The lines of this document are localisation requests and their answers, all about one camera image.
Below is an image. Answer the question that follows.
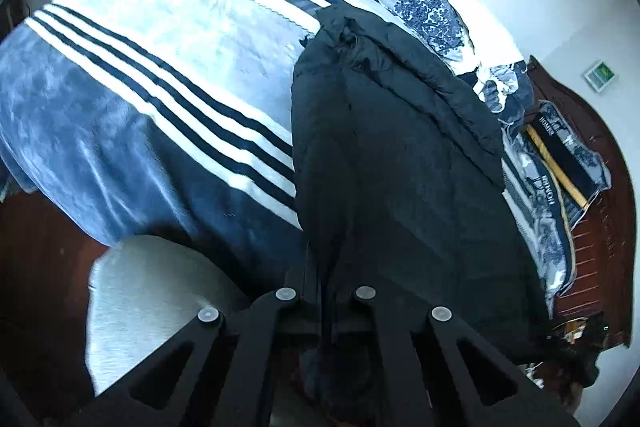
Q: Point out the green white wall calendar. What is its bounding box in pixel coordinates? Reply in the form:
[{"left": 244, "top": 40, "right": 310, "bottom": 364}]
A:
[{"left": 582, "top": 61, "right": 617, "bottom": 93}]

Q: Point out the black puffer jacket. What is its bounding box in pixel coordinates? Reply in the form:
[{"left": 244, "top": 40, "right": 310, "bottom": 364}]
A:
[{"left": 290, "top": 3, "right": 551, "bottom": 417}]

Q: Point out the dark red wooden headboard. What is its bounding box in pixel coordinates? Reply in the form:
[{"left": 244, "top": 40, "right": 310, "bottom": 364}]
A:
[{"left": 528, "top": 56, "right": 637, "bottom": 349}]

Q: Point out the cluttered bedside nightstand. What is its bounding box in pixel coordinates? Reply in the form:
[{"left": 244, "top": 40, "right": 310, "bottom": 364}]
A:
[{"left": 521, "top": 312, "right": 610, "bottom": 415}]

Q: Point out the upright blue HOMES pillow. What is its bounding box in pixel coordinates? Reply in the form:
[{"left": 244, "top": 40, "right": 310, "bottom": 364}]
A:
[{"left": 525, "top": 101, "right": 611, "bottom": 210}]

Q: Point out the grey white upholstered stool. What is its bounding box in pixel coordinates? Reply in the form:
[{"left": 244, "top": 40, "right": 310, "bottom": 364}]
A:
[{"left": 85, "top": 235, "right": 248, "bottom": 395}]

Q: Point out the blue striped bed blanket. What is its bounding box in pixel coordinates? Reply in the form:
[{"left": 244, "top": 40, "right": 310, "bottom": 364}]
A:
[{"left": 1, "top": 0, "right": 345, "bottom": 291}]

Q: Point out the lying blue HOMES pillow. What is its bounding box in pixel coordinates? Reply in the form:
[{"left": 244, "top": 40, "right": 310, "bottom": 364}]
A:
[{"left": 502, "top": 131, "right": 577, "bottom": 314}]

